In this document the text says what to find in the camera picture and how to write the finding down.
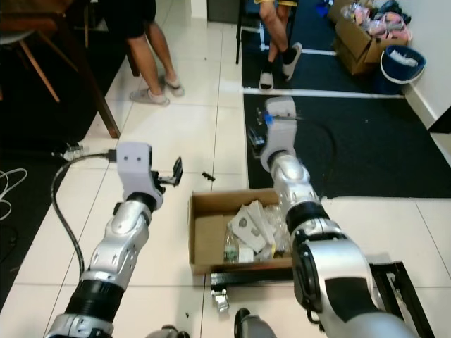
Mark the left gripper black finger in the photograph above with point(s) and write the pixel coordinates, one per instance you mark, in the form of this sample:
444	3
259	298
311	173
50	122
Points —
177	171

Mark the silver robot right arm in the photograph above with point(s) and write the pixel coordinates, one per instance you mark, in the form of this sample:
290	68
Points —
345	282

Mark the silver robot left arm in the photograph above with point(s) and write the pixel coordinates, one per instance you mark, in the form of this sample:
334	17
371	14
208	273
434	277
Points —
120	253

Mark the brown cardboard rubbish box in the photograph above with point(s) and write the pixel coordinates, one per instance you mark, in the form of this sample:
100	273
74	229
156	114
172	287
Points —
208	239

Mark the small black floor scrap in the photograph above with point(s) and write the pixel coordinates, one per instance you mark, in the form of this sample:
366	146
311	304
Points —
208	176

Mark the black floor mat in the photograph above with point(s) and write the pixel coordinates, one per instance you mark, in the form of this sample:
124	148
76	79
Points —
324	70
42	127
380	162

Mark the white plug adapter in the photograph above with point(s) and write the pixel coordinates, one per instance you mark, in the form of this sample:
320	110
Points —
74	151

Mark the clear plastic bottle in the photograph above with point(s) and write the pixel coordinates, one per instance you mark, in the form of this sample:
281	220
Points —
231	250

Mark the clear plastic film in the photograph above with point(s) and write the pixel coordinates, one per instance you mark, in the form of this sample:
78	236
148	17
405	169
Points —
278	236

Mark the person in black socks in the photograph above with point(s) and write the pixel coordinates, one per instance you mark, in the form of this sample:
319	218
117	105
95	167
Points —
275	28

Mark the person in black shorts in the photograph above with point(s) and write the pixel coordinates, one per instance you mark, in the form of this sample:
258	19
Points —
148	60

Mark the dark wooden table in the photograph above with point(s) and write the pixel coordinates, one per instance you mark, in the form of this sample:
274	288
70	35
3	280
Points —
91	77

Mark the open cardboard storage box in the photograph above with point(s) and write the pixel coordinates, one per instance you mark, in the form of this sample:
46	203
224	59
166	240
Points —
356	46

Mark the robot left leg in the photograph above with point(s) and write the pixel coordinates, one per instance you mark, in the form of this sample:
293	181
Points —
180	332

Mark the robot leg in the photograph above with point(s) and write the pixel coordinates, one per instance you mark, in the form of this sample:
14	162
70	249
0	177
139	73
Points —
254	325
180	332

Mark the blue bucket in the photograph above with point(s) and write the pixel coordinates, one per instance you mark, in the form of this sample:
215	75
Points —
402	74

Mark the wooden legged chair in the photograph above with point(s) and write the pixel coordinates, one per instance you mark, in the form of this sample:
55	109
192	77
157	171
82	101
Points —
39	70

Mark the pink bag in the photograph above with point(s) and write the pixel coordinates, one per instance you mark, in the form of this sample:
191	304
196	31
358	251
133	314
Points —
387	27

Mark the robot right leg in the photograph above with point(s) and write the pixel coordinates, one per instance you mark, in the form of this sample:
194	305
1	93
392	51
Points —
254	325

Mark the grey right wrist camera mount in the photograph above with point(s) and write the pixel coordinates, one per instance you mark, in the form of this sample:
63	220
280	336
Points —
282	127

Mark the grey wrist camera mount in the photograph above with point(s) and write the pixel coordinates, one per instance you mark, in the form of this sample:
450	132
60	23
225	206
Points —
282	127
135	169

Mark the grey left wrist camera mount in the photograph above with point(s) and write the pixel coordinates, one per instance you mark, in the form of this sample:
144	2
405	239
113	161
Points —
135	169

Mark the black metal cart frame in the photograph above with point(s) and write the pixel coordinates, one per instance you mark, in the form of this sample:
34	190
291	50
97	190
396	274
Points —
254	280

